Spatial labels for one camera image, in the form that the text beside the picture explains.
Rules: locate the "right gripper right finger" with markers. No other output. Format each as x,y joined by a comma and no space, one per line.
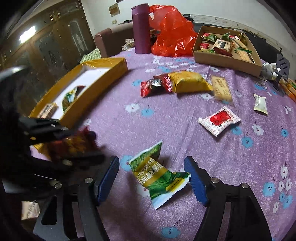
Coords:
246,221

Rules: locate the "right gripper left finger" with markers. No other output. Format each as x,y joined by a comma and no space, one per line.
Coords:
56,219

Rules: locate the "brown biscuit packet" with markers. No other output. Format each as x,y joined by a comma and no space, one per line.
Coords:
48,111

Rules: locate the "green yellow snack packet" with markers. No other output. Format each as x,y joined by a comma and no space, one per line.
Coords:
161,183

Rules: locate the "red white snack packet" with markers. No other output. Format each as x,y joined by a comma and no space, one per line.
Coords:
219,121

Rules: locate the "white green snack packet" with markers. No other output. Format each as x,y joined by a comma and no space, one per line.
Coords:
260,104

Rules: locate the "beige cracker packet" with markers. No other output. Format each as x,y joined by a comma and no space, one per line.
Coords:
221,89

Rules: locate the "yellow snack pouch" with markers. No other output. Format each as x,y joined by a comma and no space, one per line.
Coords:
189,82

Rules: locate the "dark red candy packet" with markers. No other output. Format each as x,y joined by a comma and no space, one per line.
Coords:
82,142

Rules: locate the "purple floral tablecloth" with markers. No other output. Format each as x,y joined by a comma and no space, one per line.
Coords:
258,150

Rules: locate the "yellow gift box tray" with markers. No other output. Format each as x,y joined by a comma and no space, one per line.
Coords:
97,76

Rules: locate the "dark wooden cabinet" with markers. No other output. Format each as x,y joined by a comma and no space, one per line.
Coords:
50,39

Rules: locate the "orange biscuit packs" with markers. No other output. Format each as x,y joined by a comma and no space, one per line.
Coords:
288,89

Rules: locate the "grey phone stand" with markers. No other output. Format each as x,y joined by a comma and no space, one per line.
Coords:
282,70

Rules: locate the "brown armchair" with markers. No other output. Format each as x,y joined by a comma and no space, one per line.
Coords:
110,40

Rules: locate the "brown cardboard snack box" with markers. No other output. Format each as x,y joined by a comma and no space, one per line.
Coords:
226,48

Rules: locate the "red plastic bag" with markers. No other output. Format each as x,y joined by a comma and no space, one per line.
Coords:
176,36

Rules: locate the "purple thermos bottle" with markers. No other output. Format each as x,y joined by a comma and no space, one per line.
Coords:
141,29

